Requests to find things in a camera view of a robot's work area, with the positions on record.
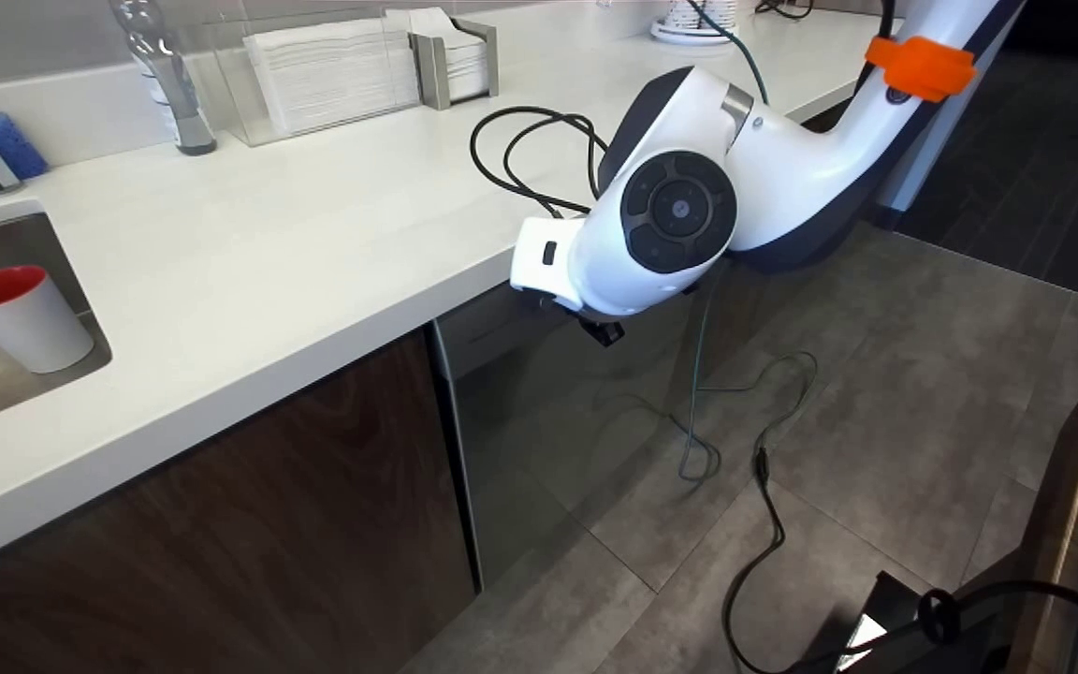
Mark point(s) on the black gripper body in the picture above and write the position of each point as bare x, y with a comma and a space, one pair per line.
599, 331

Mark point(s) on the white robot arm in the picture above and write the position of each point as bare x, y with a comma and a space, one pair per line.
801, 163

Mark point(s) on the white round appliance base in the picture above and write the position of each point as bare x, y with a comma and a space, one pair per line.
691, 29

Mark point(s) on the stainless steel dishwasher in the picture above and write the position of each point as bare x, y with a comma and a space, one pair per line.
540, 462

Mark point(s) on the white napkins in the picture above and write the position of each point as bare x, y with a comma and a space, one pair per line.
459, 56

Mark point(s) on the metal napkin holder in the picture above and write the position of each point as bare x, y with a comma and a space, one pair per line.
429, 69

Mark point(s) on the white dish rack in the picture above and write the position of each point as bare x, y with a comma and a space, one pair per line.
325, 78

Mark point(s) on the black power adapter box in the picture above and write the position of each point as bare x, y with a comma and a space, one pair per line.
897, 602

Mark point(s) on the wide dark wood cabinet front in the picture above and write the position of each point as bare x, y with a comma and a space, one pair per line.
253, 537

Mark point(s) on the clear acrylic towel tray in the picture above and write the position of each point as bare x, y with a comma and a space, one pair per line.
224, 98

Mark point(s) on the tall chrome faucet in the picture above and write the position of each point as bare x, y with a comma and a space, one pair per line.
169, 78

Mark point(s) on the white cup red inside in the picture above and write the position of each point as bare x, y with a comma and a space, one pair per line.
35, 329

